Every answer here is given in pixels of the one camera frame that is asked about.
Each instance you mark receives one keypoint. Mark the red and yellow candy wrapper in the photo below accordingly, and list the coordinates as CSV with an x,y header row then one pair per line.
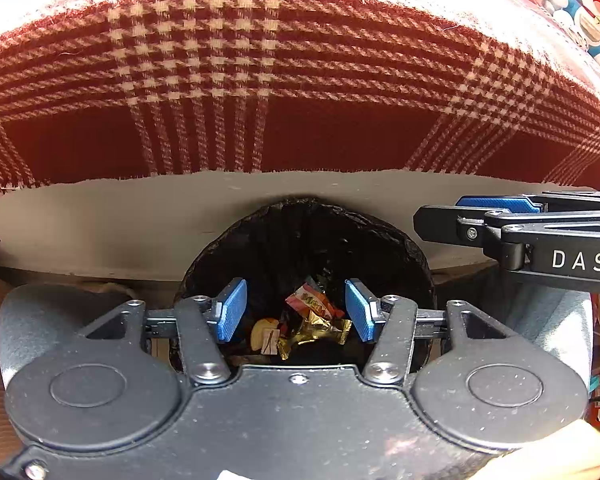
x,y
312,302

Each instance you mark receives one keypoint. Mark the yellow white candy wrapper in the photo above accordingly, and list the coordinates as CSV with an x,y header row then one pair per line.
x,y
262,335

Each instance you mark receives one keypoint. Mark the red plaid blanket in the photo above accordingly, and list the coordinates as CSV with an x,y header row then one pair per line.
x,y
300,60

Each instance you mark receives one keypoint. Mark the small gold candy wrapper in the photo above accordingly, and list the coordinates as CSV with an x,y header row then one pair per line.
x,y
312,332

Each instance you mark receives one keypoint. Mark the trash bin with black bag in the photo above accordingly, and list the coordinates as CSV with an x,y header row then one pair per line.
x,y
305,240

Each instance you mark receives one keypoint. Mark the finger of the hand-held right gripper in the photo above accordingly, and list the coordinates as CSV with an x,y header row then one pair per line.
x,y
500,204
445,222

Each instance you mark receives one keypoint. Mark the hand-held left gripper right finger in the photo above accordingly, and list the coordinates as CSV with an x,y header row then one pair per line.
x,y
360,310

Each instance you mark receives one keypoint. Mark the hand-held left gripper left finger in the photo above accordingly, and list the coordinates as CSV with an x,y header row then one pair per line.
x,y
231,310

